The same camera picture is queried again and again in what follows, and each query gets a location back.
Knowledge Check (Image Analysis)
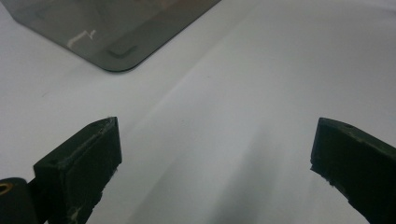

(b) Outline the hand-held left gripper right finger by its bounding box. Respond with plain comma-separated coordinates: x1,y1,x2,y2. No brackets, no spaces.
310,117,396,224

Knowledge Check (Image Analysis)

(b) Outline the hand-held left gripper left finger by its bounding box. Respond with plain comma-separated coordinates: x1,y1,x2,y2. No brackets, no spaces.
31,117,122,224

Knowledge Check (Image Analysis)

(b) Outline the smoky transparent plastic box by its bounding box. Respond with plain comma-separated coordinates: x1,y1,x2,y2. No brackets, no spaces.
0,0,222,73

